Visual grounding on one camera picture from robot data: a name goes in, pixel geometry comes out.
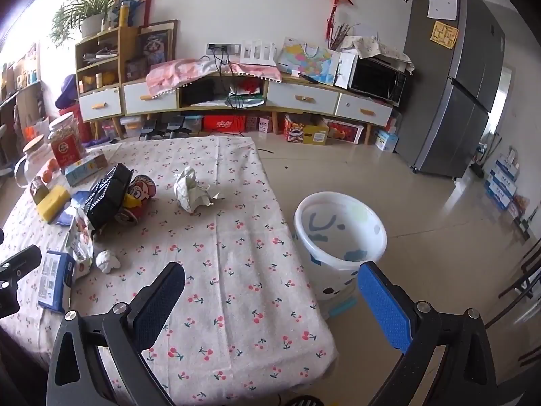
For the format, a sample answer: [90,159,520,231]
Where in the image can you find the potted green plant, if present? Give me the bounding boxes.
[48,0,136,47]

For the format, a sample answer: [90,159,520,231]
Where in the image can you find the wooden shelf unit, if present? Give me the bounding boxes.
[75,25,140,94]

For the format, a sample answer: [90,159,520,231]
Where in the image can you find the stack of blue white cartons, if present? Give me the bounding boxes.
[484,148,525,212]

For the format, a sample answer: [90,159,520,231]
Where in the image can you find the black cables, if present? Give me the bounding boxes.
[213,46,254,108]

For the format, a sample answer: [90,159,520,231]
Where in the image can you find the small white paper ball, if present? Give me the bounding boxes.
[95,250,122,275]

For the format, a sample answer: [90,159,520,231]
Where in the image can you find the white plastic waste bin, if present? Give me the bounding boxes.
[293,191,388,301]

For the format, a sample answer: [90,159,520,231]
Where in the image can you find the yellow plastic packet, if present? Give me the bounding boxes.
[37,185,71,223]

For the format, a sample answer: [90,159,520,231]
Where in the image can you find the white slatted rack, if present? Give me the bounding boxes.
[240,39,277,66]

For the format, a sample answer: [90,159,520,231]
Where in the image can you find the purple hat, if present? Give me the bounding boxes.
[55,74,81,111]

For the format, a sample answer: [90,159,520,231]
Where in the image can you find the yellow paper note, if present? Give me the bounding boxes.
[430,20,459,49]

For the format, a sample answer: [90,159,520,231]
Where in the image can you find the map print bag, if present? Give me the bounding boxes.
[276,37,339,86]

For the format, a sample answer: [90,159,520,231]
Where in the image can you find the framed picture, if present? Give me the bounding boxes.
[136,20,178,79]

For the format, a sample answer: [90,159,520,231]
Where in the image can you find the grey refrigerator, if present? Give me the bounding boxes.
[395,0,505,178]

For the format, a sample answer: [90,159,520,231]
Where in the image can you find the blue biscuit box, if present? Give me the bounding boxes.
[37,250,76,314]

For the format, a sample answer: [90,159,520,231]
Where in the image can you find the red bin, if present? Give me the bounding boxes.
[59,108,91,144]

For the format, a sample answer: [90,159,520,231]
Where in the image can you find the broom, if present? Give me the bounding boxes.
[471,133,503,178]

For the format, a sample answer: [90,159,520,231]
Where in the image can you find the cherry print tablecloth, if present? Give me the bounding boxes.
[0,135,339,394]

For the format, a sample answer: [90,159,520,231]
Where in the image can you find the large white paper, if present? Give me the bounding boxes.
[174,167,225,214]

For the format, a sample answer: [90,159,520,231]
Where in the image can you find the white crate with red contents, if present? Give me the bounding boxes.
[323,118,365,143]

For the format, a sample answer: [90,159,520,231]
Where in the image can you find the black plastic tray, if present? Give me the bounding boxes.
[85,163,135,231]

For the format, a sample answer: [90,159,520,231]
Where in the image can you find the grey power strip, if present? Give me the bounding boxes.
[206,42,242,55]

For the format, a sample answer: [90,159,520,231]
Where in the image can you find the black grey floor device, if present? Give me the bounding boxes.
[139,116,191,140]

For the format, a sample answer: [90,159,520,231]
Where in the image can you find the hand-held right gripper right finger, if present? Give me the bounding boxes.
[357,261,497,406]

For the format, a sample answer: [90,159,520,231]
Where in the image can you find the dried twigs bunch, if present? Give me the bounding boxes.
[327,23,360,51]

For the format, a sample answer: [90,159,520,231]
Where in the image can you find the pink patterned small box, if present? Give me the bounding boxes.
[246,115,273,134]

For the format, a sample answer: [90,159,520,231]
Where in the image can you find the glass jar with wooden lid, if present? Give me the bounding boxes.
[15,134,53,189]

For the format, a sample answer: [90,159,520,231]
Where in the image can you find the cartoon print drink can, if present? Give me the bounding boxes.
[116,173,156,226]

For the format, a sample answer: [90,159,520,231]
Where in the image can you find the white paper sheet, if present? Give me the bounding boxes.
[428,0,458,21]

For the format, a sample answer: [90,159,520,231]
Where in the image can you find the floral cloth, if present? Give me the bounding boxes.
[338,34,415,72]

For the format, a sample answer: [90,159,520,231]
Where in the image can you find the pink cloth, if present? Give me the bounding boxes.
[146,57,283,96]

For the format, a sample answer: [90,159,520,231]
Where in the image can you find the light blue plastic item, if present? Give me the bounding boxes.
[330,296,360,318]

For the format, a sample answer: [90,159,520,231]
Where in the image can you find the black microwave oven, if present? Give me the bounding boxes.
[347,56,408,106]

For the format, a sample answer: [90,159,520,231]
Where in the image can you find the light blue carton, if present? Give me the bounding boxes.
[64,152,108,187]

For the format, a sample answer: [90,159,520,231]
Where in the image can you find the wooden white drawer cabinet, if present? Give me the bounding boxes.
[78,68,394,144]

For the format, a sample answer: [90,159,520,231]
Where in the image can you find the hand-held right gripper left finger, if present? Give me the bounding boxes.
[46,261,187,406]

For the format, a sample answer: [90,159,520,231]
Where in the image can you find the blue foil wrapper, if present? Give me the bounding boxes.
[57,192,91,227]

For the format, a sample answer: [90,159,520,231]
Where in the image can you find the red label plastic jar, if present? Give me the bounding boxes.
[47,114,87,170]

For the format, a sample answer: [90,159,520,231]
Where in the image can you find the dark chair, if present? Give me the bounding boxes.
[482,237,541,368]

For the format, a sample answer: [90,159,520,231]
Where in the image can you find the red cardboard box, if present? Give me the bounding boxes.
[203,115,246,133]

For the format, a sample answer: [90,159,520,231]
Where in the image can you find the wooden side shelf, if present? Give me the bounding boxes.
[0,42,47,170]

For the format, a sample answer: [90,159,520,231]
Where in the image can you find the white paper bag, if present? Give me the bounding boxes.
[334,51,360,89]

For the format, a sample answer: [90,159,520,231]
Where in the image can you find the white plastic wrapper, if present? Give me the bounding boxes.
[65,207,96,280]

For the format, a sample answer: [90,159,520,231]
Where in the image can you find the small blue white box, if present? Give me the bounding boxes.
[375,129,400,152]

